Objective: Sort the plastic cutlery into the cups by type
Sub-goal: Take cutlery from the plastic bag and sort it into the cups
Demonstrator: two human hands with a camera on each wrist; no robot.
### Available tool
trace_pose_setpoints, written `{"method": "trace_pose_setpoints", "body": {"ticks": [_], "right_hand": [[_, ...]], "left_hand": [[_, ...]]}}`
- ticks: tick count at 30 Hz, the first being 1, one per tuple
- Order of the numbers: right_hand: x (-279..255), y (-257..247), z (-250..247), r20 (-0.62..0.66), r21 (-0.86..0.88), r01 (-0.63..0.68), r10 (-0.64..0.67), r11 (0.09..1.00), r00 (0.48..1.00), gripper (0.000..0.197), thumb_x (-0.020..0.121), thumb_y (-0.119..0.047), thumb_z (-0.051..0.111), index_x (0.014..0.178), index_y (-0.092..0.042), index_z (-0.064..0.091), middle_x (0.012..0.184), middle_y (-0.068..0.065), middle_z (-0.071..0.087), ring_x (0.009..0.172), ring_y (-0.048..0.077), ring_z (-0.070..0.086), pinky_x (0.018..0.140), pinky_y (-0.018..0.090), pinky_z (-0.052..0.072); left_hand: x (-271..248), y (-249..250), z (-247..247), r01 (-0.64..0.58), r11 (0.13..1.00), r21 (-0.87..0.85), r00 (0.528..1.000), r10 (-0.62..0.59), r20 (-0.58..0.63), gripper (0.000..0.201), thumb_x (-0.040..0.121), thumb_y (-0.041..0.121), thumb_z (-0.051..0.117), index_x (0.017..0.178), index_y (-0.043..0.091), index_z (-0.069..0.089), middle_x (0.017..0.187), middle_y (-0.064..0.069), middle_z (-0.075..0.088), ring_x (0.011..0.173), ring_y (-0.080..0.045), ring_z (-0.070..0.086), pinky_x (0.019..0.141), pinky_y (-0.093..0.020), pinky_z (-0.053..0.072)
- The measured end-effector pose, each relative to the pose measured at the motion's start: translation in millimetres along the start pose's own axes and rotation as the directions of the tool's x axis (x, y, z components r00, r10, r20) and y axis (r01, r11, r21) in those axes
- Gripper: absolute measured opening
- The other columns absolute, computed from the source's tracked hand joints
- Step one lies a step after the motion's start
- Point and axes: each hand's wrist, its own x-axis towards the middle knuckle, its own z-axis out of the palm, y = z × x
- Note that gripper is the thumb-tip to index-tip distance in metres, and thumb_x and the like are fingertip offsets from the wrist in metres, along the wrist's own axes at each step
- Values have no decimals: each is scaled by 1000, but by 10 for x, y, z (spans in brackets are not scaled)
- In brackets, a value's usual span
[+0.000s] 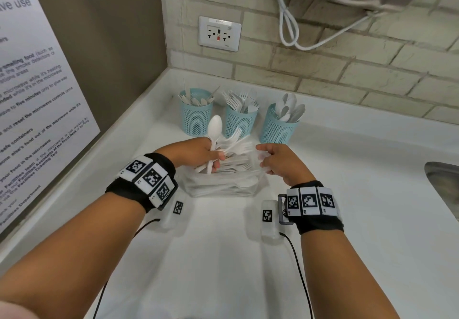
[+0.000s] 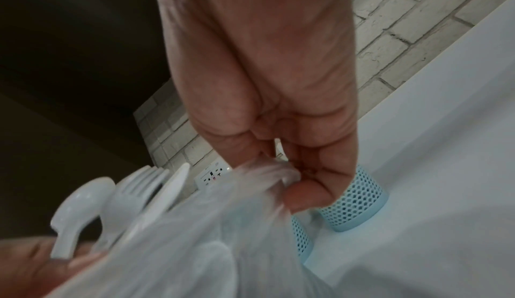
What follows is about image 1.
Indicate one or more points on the person's left hand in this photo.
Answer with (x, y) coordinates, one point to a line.
(193, 152)

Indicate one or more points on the person's right hand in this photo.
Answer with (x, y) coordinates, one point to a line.
(287, 166)

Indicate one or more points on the teal mesh cup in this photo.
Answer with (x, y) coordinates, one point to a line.
(278, 128)
(195, 121)
(245, 117)

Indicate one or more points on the white plastic spoon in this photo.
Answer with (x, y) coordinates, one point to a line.
(215, 126)

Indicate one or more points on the white plastic fork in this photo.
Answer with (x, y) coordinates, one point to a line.
(242, 142)
(248, 149)
(233, 137)

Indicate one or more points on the clear plastic bag of cutlery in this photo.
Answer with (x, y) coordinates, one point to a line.
(215, 189)

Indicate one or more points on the bunch of white plastic knives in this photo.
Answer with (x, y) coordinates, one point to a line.
(195, 101)

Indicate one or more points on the bunch of white plastic forks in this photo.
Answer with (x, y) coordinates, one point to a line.
(240, 103)

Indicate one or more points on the person's right forearm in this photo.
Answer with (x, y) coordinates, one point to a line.
(340, 275)

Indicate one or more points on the person's left forearm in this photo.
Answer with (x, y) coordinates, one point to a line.
(71, 257)

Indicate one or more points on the person's pink left sleeve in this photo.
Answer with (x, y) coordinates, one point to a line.
(7, 313)

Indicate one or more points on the black right wrist band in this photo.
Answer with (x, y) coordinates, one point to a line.
(319, 225)

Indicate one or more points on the black wrist band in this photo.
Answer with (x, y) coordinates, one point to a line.
(118, 193)
(319, 225)

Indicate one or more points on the black left wrist band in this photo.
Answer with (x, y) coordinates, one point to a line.
(118, 193)

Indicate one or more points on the dark sink basin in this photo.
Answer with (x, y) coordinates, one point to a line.
(446, 186)

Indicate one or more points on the white printed notice poster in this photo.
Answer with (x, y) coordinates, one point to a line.
(28, 96)

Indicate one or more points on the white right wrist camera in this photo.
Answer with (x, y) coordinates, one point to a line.
(270, 230)

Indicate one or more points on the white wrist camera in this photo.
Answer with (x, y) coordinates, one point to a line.
(168, 222)
(270, 230)

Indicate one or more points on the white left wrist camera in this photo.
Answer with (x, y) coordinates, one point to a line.
(168, 222)

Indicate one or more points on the white wall power outlet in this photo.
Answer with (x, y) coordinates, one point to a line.
(219, 35)

